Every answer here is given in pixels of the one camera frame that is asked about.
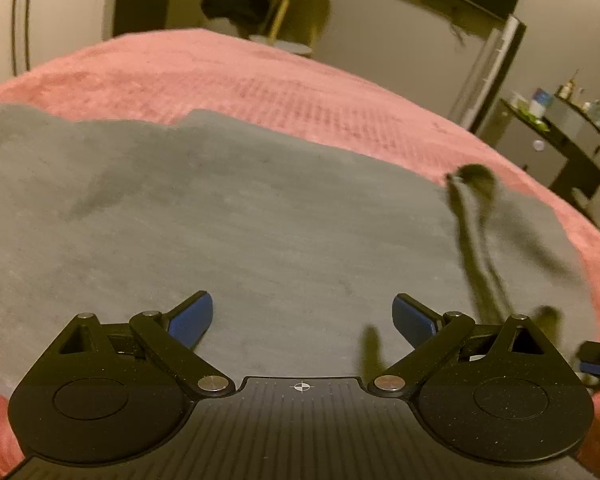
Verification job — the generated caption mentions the grey sweatpants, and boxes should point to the grey sweatpants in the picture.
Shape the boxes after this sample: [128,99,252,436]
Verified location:
[0,104,600,394]

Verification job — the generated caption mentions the round yellow side table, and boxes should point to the round yellow side table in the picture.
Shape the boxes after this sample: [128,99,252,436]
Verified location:
[249,0,330,58]

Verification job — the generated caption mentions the grey cabinet with clutter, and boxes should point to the grey cabinet with clutter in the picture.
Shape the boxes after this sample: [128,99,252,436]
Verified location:
[479,94,600,202]

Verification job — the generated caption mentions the black cloth on table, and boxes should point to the black cloth on table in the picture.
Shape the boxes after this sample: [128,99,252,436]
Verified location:
[200,0,271,28]

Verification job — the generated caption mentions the pink ribbed bed blanket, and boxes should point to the pink ribbed bed blanket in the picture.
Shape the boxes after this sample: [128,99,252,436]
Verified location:
[0,29,600,478]

